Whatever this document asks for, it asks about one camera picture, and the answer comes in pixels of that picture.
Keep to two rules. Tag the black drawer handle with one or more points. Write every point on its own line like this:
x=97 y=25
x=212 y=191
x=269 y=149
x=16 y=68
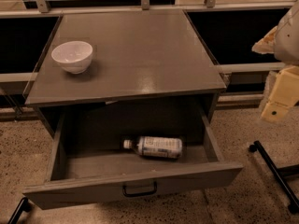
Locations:
x=139 y=191

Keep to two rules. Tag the blue plastic water bottle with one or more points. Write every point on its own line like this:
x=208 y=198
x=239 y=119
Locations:
x=159 y=147

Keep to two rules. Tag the grey open top drawer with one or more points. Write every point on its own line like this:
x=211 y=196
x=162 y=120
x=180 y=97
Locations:
x=86 y=174

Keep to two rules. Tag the white ceramic bowl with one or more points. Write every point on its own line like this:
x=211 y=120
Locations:
x=73 y=56

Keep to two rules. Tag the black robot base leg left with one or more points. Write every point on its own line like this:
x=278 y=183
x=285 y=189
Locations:
x=23 y=206

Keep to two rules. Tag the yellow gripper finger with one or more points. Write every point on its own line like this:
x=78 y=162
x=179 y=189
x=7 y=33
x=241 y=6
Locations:
x=283 y=96

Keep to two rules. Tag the grey cabinet with counter top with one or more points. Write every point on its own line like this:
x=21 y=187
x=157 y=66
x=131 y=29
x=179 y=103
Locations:
x=137 y=54

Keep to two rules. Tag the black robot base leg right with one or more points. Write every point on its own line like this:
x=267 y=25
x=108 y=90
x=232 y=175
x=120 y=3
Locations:
x=280 y=174

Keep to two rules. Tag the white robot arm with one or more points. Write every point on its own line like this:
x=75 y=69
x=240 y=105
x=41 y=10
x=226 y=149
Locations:
x=283 y=42

